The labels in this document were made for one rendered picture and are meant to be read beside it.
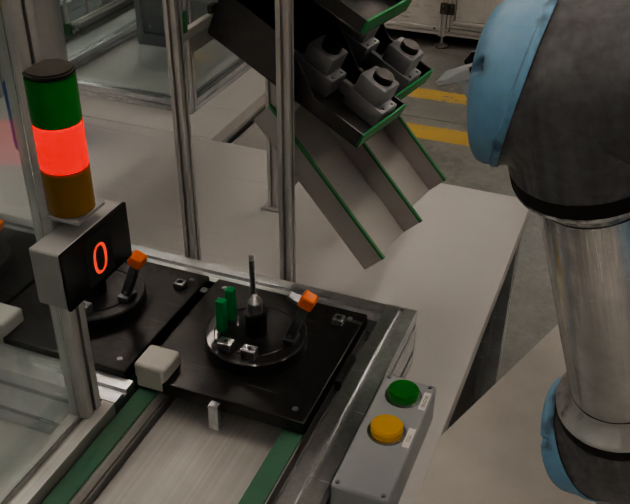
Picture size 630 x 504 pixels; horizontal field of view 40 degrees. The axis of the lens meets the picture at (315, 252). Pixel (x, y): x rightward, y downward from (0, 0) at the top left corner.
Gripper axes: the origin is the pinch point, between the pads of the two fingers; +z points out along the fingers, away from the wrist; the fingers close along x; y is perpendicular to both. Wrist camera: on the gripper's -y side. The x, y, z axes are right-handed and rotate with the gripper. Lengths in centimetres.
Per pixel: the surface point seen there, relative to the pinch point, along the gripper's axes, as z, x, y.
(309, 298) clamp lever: 15.5, -26.6, 19.0
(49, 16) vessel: 94, 18, -27
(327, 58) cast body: 17.5, -2.2, -6.0
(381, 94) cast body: 11.9, -0.7, 1.1
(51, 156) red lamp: 18, -50, -11
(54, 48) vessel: 96, 18, -21
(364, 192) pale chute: 24.4, 4.3, 16.8
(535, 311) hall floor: 71, 132, 112
